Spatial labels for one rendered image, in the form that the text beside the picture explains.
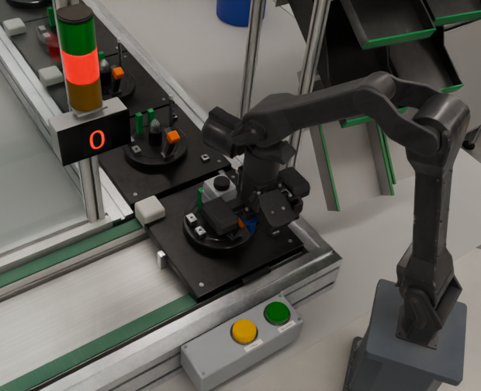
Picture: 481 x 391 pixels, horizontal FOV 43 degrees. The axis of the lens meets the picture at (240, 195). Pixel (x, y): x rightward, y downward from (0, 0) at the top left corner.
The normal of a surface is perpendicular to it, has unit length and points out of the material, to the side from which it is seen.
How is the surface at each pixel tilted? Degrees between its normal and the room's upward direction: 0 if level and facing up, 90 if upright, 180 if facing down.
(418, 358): 0
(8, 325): 0
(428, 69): 25
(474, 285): 0
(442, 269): 65
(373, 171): 45
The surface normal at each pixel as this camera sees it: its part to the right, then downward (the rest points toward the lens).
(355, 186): 0.34, 0.00
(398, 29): 0.25, -0.33
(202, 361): 0.08, -0.69
